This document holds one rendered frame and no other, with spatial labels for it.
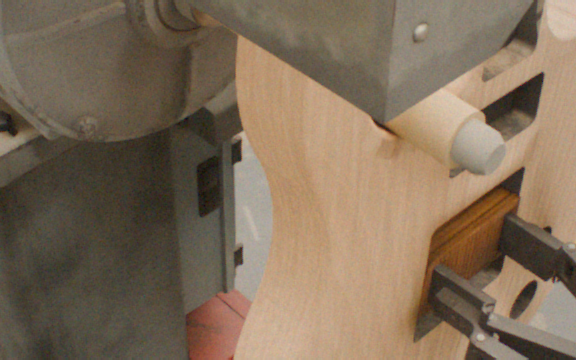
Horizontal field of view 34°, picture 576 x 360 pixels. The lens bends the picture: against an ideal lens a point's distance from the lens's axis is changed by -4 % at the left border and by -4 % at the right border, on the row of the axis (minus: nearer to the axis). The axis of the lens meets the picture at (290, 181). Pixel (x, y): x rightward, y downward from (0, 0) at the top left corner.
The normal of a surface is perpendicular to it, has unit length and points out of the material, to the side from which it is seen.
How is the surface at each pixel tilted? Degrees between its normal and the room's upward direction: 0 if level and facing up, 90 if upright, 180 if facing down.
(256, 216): 0
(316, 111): 87
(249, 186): 0
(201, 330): 0
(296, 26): 90
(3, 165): 90
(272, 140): 101
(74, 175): 90
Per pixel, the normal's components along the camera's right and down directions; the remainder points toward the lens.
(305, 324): -0.64, 0.06
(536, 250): -0.73, 0.40
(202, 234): 0.69, 0.50
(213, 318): 0.03, -0.74
